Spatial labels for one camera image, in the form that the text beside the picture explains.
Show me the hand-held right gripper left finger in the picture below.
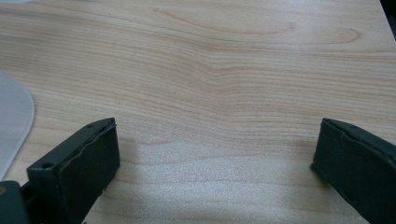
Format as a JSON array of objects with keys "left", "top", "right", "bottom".
[{"left": 26, "top": 117, "right": 121, "bottom": 224}]

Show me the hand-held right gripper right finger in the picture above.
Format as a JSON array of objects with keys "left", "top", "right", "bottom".
[{"left": 310, "top": 118, "right": 396, "bottom": 224}]

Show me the translucent white plastic sheet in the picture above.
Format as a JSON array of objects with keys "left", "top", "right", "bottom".
[{"left": 0, "top": 70, "right": 35, "bottom": 181}]

